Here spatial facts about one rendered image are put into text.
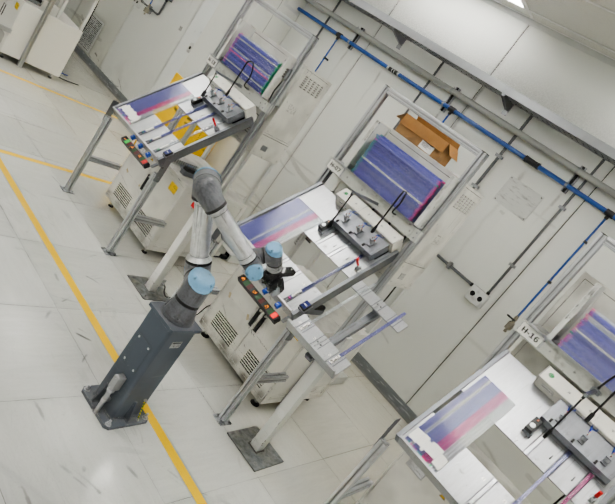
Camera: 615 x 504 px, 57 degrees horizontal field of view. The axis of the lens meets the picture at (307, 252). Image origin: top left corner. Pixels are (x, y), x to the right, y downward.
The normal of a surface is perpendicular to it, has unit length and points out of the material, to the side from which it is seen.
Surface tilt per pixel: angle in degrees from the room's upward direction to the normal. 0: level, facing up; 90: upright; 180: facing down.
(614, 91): 90
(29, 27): 90
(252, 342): 90
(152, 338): 90
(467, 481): 45
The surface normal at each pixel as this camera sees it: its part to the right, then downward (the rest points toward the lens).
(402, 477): -0.56, -0.14
